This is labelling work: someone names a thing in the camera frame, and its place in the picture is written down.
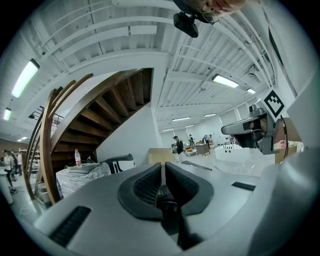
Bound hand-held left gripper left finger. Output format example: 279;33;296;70
117;161;166;221

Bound plain cardboard box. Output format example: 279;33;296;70
148;147;179;165

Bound red label water bottle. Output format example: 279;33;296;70
74;148;83;168

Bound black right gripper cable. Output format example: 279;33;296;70
280;115;289;161

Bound person's right forearm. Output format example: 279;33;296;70
274;117;302;143

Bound plastic-wrapped appliance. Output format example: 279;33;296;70
55;161;112;199

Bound wooden spiral staircase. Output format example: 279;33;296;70
24;67;154;206

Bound white counter block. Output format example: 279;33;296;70
215;144;251;162

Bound black head-mounted camera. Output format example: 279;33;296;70
172;11;200;39

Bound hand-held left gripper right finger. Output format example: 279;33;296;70
164;161;215;218

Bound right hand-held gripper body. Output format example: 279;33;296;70
220;89;286;156

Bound white floor cable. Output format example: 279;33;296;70
20;199;35;216

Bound person's glasses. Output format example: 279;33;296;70
196;0;221;26

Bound black plastic frame panel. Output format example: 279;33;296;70
103;154;137;175

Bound wooden cabinet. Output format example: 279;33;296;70
195;143;211;157

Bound person's face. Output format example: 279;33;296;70
199;0;248;19

